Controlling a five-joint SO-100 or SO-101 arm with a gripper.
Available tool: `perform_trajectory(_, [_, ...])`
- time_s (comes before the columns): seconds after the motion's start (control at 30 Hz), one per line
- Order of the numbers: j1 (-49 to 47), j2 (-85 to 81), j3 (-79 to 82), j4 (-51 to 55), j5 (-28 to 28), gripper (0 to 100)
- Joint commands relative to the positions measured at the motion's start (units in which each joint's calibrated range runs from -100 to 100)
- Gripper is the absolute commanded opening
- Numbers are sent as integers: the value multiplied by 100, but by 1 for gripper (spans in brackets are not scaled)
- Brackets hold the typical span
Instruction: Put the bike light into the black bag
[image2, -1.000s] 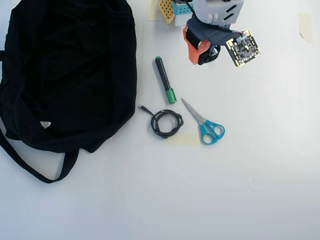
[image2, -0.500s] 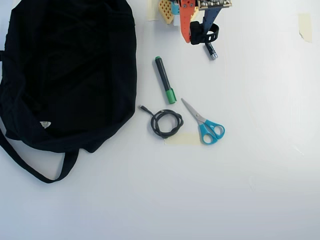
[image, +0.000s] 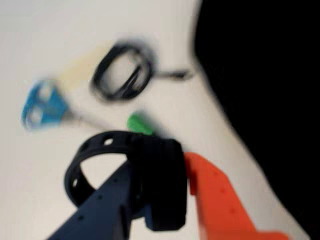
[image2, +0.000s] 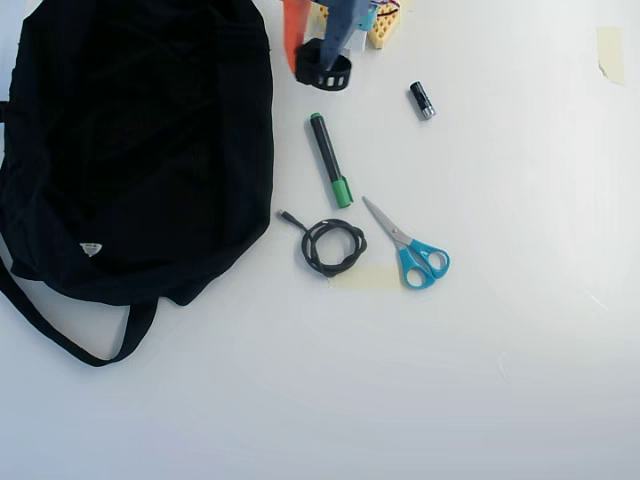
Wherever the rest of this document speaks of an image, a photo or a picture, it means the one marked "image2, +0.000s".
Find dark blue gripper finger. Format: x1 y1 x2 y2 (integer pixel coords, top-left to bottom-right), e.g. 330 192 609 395
319 0 371 71

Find yellow perforated base block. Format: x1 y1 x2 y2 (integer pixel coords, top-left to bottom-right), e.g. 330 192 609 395
367 0 405 51

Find scissors with blue handles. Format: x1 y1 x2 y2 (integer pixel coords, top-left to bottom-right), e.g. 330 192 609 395
361 195 451 290

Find black marker with green cap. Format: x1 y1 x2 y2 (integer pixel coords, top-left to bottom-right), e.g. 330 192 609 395
305 112 355 210

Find small black flashlight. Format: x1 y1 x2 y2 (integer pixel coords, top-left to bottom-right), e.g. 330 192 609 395
409 80 437 121

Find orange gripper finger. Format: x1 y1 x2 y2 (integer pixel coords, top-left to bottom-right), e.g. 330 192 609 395
280 0 314 76

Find black fabric bag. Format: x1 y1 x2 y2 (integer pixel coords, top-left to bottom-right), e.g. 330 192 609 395
0 0 276 369

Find coiled black usb cable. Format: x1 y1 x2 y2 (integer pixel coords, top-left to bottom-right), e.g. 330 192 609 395
277 209 370 279

